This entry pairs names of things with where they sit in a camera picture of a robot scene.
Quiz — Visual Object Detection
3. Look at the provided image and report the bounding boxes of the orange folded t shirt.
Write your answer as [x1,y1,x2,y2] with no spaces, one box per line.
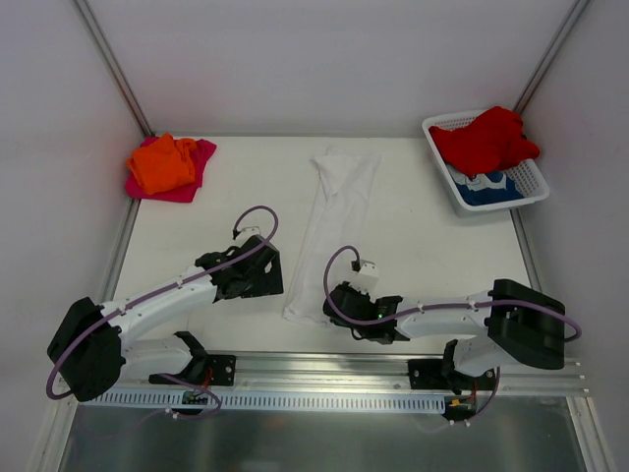
[126,134,198,195]

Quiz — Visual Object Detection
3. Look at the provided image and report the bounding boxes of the white slotted cable duct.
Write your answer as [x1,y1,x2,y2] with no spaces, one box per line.
[87,387,446,415]

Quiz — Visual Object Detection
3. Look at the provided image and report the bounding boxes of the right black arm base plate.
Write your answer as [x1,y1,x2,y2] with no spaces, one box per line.
[407,358,496,394]

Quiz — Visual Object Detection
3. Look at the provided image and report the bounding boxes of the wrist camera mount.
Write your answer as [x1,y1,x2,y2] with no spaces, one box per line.
[235,226,260,239]
[349,260,379,294]

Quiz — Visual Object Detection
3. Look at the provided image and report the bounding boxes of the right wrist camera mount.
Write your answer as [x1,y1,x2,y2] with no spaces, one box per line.
[349,260,379,294]

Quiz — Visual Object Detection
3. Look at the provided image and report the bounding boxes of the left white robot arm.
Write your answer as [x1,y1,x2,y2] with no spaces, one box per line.
[46,234,283,402]

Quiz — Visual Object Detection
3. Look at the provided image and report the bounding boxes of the pink folded t shirt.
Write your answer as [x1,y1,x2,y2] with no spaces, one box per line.
[125,134,217,204]

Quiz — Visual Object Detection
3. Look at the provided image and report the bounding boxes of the red crumpled t shirt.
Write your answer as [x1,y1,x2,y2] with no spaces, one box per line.
[429,106,541,177]

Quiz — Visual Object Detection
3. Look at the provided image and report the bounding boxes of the aluminium front rail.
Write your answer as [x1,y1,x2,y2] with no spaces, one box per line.
[57,347,590,395]

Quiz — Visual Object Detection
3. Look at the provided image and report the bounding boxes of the white plastic basket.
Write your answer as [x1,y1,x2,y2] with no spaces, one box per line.
[422,109,549,217]

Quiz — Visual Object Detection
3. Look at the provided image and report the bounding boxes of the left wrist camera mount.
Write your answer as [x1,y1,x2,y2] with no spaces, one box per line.
[235,226,260,239]

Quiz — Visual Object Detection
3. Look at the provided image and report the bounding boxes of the blue white t shirt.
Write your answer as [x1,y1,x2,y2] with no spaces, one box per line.
[446,165,523,207]

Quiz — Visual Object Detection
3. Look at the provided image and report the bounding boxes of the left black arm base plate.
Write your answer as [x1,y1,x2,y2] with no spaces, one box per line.
[198,354,237,386]

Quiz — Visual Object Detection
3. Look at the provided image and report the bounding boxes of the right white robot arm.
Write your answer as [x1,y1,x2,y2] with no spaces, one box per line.
[322,279,568,394]

